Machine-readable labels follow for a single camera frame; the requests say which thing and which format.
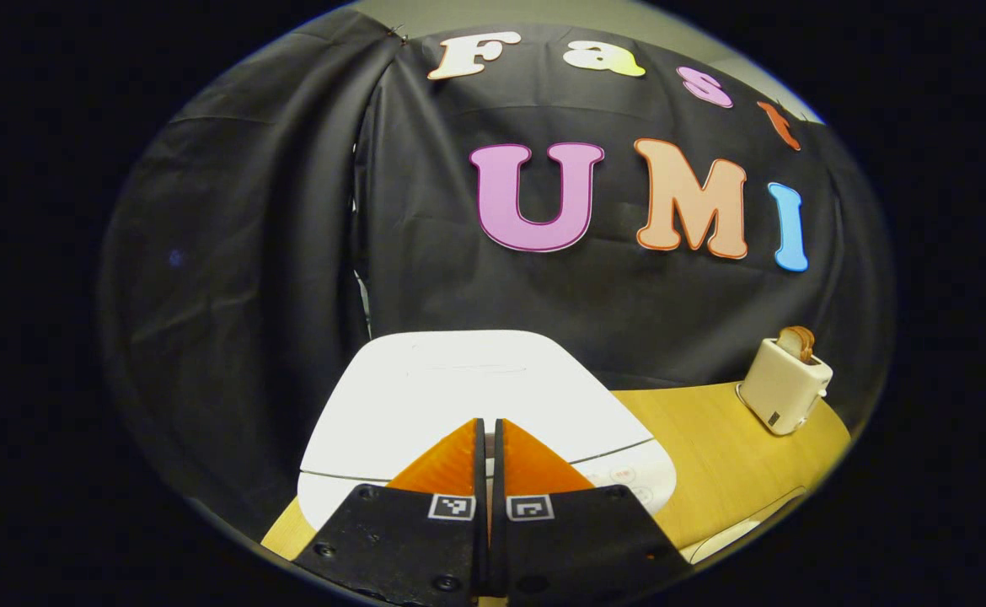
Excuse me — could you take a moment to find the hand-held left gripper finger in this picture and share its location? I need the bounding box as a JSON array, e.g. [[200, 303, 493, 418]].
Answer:
[[491, 417, 696, 607], [291, 417, 490, 607]]

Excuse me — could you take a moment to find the white rice cooker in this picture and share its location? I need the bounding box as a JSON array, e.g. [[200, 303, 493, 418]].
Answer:
[[297, 329, 679, 534]]

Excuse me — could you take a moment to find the white toaster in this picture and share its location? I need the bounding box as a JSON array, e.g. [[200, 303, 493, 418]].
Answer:
[[737, 337, 833, 437]]

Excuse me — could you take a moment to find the black backdrop cloth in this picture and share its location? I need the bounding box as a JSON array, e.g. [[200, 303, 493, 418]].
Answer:
[[97, 8, 897, 540]]

